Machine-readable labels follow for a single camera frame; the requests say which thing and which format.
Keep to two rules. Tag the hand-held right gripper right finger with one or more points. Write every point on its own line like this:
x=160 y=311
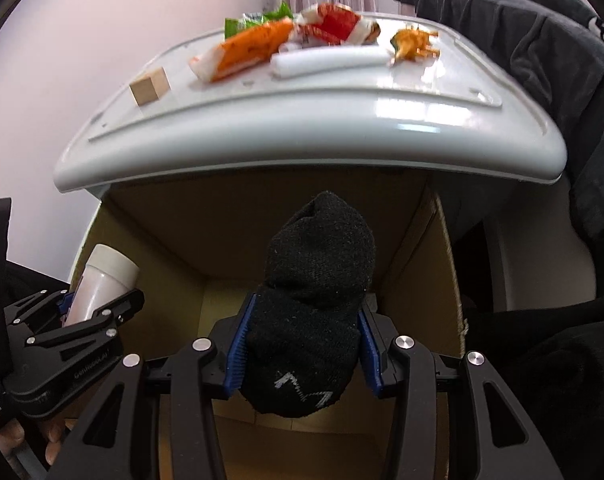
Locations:
x=369 y=355

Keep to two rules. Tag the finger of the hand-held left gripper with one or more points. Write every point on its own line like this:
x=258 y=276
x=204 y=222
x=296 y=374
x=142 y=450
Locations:
x=37 y=310
x=112 y=310

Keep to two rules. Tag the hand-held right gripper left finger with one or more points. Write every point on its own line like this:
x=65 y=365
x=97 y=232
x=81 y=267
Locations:
x=237 y=355

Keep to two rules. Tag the white cup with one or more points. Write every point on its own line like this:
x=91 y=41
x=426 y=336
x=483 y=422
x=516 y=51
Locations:
x=107 y=275

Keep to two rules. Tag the black sock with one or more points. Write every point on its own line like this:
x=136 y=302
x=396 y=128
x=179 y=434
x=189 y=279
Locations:
x=312 y=280

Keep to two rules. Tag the brown cardboard box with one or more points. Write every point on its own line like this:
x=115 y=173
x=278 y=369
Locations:
x=222 y=230

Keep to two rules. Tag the person's left hand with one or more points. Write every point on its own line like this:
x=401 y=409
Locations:
x=9 y=440

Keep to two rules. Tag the dark cloth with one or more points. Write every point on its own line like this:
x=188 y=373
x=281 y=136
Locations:
x=557 y=385

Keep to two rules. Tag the small wooden cube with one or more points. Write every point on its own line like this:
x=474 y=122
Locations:
x=149 y=87

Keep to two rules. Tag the white plastic table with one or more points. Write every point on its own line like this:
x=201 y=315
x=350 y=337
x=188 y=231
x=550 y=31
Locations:
x=332 y=120

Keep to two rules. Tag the orange white spouted pouch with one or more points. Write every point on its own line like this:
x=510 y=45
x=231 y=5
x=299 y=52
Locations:
x=247 y=47

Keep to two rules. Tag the white foam tube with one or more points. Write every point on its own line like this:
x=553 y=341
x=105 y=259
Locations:
x=327 y=60

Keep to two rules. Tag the green snack packet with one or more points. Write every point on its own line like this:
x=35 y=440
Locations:
x=242 y=25

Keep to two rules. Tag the orange toy figure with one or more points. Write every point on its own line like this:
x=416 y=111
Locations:
x=412 y=42

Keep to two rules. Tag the red white crumpled wrapper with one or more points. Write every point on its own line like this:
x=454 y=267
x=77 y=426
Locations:
x=337 y=22

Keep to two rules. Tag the black garment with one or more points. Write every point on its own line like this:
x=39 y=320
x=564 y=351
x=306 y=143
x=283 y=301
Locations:
x=532 y=60

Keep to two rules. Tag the white furniture frame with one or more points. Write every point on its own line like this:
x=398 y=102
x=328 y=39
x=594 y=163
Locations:
x=537 y=260

